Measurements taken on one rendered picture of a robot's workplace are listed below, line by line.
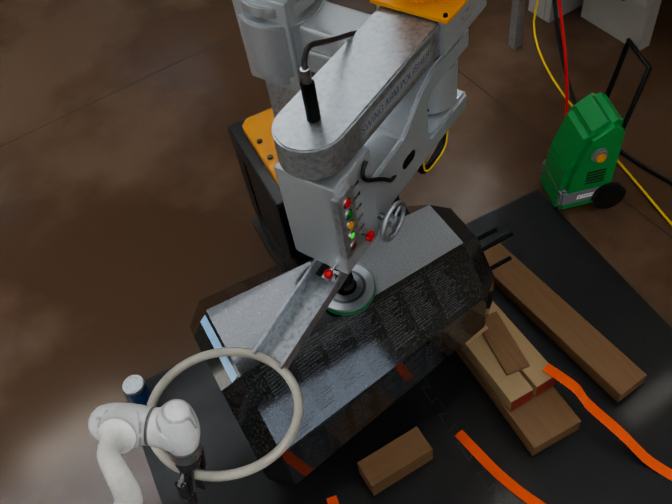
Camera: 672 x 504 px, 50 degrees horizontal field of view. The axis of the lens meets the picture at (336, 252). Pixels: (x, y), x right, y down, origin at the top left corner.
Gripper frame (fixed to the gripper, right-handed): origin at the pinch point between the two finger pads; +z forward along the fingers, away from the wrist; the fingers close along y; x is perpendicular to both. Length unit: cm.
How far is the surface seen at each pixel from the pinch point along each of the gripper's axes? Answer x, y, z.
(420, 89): -34, 115, -77
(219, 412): 39, 76, 84
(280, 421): -8, 44, 23
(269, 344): -3, 51, -10
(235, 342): 15, 59, 5
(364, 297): -26, 86, -6
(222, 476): -9.3, 1.3, -10.9
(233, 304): 22, 74, 3
